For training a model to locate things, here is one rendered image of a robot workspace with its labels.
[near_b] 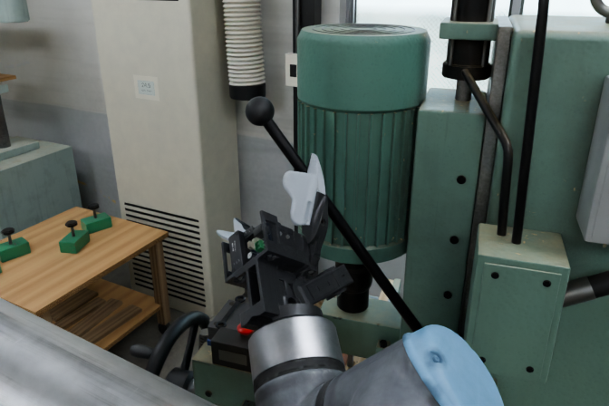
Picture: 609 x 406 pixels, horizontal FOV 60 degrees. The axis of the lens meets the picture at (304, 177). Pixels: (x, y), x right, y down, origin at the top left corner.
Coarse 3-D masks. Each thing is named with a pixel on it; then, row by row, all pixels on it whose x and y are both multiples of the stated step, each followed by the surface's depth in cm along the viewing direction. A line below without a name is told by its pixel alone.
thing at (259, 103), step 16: (256, 112) 61; (272, 112) 62; (272, 128) 62; (288, 144) 63; (288, 160) 63; (336, 208) 64; (336, 224) 64; (352, 240) 64; (368, 256) 64; (384, 288) 65; (400, 304) 65; (416, 320) 66
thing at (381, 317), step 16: (336, 304) 85; (384, 304) 85; (336, 320) 83; (352, 320) 82; (368, 320) 82; (384, 320) 82; (400, 320) 82; (352, 336) 83; (368, 336) 82; (384, 336) 81; (352, 352) 84; (368, 352) 83
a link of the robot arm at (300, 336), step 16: (288, 320) 50; (304, 320) 50; (320, 320) 51; (256, 336) 50; (272, 336) 49; (288, 336) 49; (304, 336) 49; (320, 336) 49; (336, 336) 52; (256, 352) 50; (272, 352) 48; (288, 352) 48; (304, 352) 48; (320, 352) 48; (336, 352) 50; (256, 368) 49
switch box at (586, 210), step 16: (608, 80) 51; (608, 96) 50; (608, 112) 49; (608, 128) 49; (592, 144) 54; (608, 144) 49; (592, 160) 54; (608, 160) 50; (592, 176) 53; (608, 176) 50; (592, 192) 52; (608, 192) 51; (592, 208) 52; (608, 208) 51; (592, 224) 52; (608, 224) 52; (592, 240) 53; (608, 240) 52
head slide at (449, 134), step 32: (448, 96) 70; (448, 128) 63; (480, 128) 62; (416, 160) 66; (448, 160) 65; (480, 160) 64; (416, 192) 67; (448, 192) 66; (416, 224) 69; (448, 224) 68; (416, 256) 71; (448, 256) 69; (416, 288) 72; (448, 288) 71; (448, 320) 73
